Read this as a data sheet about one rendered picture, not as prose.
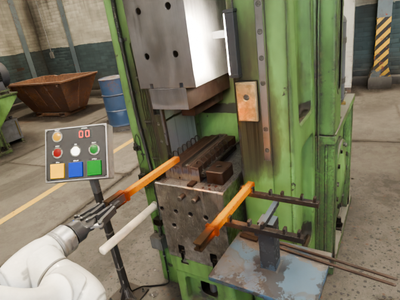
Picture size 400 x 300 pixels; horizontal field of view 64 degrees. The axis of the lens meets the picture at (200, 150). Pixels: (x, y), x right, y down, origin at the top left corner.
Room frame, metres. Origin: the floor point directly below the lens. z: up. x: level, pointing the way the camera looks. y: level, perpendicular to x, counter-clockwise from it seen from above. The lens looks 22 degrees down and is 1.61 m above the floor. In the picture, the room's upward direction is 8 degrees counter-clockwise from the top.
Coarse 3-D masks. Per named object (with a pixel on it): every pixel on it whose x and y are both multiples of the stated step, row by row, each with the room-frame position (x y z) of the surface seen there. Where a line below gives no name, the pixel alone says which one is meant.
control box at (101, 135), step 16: (64, 128) 1.62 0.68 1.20; (80, 128) 1.60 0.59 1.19; (96, 128) 1.58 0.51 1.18; (48, 144) 1.59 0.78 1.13; (64, 144) 1.57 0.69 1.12; (80, 144) 1.56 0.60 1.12; (96, 144) 1.54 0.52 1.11; (112, 144) 1.60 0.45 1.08; (48, 160) 1.55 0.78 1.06; (64, 160) 1.53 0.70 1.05; (80, 160) 1.52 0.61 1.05; (112, 160) 1.55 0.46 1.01; (48, 176) 1.51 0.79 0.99; (96, 176) 1.46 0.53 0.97; (112, 176) 1.50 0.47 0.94
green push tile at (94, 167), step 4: (96, 160) 1.49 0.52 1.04; (100, 160) 1.49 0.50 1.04; (88, 164) 1.49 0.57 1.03; (92, 164) 1.49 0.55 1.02; (96, 164) 1.48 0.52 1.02; (100, 164) 1.48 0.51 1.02; (88, 168) 1.48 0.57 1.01; (92, 168) 1.48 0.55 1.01; (96, 168) 1.47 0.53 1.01; (100, 168) 1.47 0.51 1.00; (88, 172) 1.47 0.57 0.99; (92, 172) 1.47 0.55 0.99; (96, 172) 1.46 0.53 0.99; (100, 172) 1.46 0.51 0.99
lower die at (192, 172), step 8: (208, 136) 1.77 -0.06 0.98; (216, 136) 1.70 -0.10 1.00; (224, 136) 1.68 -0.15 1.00; (232, 136) 1.68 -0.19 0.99; (200, 144) 1.64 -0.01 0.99; (216, 144) 1.59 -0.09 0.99; (224, 144) 1.58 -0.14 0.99; (232, 144) 1.65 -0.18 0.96; (184, 152) 1.58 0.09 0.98; (192, 152) 1.53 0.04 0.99; (184, 160) 1.45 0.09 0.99; (200, 160) 1.42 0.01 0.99; (208, 160) 1.42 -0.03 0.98; (176, 168) 1.40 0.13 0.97; (184, 168) 1.38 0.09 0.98; (192, 168) 1.35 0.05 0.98; (200, 168) 1.35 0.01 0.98; (168, 176) 1.43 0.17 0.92; (176, 176) 1.41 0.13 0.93; (184, 176) 1.38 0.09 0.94; (192, 176) 1.35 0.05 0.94; (200, 176) 1.34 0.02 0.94
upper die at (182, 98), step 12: (204, 84) 1.46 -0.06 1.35; (216, 84) 1.56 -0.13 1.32; (228, 84) 1.67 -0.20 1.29; (156, 96) 1.42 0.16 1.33; (168, 96) 1.39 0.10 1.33; (180, 96) 1.35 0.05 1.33; (192, 96) 1.37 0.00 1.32; (204, 96) 1.45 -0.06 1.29; (156, 108) 1.43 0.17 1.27; (168, 108) 1.39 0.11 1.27; (180, 108) 1.36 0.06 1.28
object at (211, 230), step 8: (248, 184) 1.14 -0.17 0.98; (240, 192) 1.08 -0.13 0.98; (248, 192) 1.10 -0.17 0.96; (232, 200) 1.03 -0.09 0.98; (240, 200) 1.04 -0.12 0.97; (224, 208) 0.98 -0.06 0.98; (232, 208) 0.98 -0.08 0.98; (224, 216) 0.94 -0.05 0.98; (208, 224) 0.89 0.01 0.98; (216, 224) 0.89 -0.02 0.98; (208, 232) 0.85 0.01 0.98; (216, 232) 0.87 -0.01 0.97; (200, 240) 0.82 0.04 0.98; (208, 240) 0.84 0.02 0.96; (200, 248) 0.81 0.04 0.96
